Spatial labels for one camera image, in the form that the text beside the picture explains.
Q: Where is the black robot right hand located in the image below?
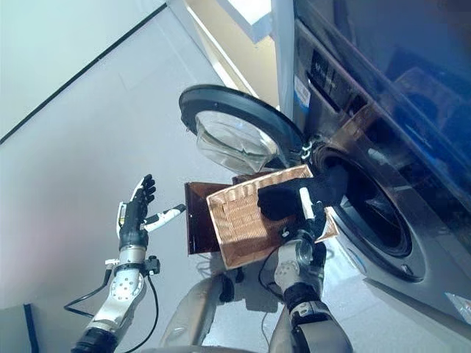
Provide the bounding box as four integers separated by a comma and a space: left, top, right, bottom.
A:
280, 187, 327, 264

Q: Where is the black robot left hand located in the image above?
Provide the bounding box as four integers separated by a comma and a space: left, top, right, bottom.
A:
116, 174, 187, 246

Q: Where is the black garment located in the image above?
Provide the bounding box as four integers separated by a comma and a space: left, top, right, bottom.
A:
256, 171, 350, 222

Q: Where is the grey front-load washing machine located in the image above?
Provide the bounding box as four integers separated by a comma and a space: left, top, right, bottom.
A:
292, 18, 471, 324

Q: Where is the round glass washing machine door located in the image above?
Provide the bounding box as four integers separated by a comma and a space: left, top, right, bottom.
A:
179, 84, 307, 176

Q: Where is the brown acrylic stand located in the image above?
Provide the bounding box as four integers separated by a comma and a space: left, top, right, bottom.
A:
183, 173, 258, 257

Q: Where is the brown wicker laundry basket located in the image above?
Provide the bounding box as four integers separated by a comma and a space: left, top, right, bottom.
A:
205, 164, 340, 271

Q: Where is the silver robot right leg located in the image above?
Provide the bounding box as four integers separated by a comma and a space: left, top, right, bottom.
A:
268, 304, 295, 353

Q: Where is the blue white energy label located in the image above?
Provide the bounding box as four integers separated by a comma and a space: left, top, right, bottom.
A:
294, 76, 312, 110

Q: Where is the grey box with black edge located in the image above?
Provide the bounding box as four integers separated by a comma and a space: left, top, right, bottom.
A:
0, 303, 40, 353

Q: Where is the dark grey stacked dryer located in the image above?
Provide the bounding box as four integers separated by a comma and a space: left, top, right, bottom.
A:
294, 0, 471, 177

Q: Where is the white counter cabinet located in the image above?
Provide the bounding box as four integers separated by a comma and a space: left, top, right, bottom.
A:
165, 0, 283, 111

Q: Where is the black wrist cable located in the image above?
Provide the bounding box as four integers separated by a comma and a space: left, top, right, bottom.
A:
63, 268, 160, 353

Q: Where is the white appliance enclosure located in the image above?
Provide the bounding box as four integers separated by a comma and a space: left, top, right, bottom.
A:
270, 0, 301, 128

